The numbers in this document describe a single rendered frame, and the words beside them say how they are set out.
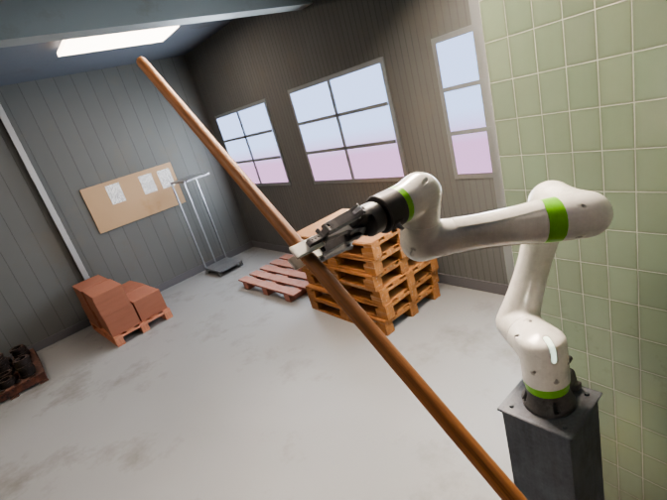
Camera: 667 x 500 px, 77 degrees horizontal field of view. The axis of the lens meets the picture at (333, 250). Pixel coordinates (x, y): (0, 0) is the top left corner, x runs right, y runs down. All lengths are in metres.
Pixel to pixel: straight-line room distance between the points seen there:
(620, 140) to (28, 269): 6.97
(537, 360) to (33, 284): 6.82
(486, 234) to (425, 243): 0.16
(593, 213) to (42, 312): 7.07
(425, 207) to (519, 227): 0.26
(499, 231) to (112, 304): 5.46
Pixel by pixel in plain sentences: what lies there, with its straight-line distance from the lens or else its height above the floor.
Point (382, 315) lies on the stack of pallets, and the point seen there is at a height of 0.20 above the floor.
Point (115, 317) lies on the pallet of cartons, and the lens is 6.16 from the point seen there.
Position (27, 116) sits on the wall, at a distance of 7.34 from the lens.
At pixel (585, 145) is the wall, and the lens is 1.79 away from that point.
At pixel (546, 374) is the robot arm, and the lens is 1.36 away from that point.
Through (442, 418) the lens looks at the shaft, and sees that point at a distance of 0.76.
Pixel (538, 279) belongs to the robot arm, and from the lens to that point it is 1.42.
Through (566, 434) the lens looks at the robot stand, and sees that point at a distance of 1.42.
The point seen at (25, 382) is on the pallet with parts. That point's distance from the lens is 6.33.
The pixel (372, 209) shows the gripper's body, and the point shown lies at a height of 1.97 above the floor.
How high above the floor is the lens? 2.21
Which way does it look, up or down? 19 degrees down
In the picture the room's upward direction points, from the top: 16 degrees counter-clockwise
